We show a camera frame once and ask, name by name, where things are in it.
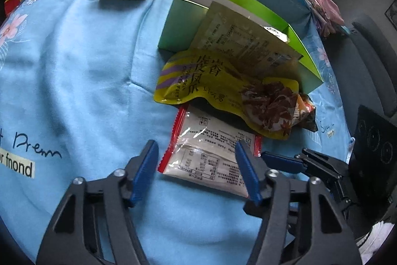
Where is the yellow chicken feet packet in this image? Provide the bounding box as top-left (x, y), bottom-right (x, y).
top-left (153, 49), bottom-right (300, 140)

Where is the blue floral bedsheet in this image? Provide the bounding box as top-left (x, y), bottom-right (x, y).
top-left (0, 0), bottom-right (357, 265)

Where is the orange raccoon snack packet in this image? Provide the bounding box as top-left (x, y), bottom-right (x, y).
top-left (293, 93), bottom-right (318, 133)

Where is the pink folded cloth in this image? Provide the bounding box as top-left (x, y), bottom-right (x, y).
top-left (295, 0), bottom-right (346, 37)

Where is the grey chair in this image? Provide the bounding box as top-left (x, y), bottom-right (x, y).
top-left (349, 15), bottom-right (397, 118)

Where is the red bag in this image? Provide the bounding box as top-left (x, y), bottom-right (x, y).
top-left (4, 0), bottom-right (21, 15)

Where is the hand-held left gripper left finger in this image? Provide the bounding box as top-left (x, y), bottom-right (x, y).
top-left (35, 140), bottom-right (159, 265)

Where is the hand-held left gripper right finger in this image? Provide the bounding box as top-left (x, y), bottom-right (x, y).
top-left (235, 141), bottom-right (363, 265)

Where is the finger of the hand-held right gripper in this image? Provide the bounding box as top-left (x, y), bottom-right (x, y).
top-left (261, 148), bottom-right (349, 191)

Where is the pale yellow snack packet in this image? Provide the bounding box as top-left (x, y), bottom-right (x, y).
top-left (190, 1), bottom-right (300, 79)

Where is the red-edged white snack packet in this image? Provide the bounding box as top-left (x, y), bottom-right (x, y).
top-left (158, 104), bottom-right (263, 198)

